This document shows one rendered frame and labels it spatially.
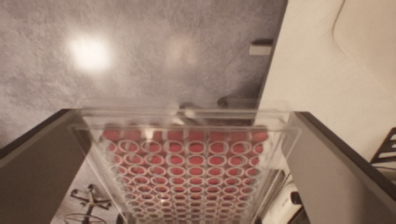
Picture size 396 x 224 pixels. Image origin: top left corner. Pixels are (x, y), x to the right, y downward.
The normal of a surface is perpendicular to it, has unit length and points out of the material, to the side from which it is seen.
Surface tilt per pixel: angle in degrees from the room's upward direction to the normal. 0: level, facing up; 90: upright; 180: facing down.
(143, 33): 0
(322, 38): 0
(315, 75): 0
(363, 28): 90
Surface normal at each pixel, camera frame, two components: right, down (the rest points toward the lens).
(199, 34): 0.00, 0.68
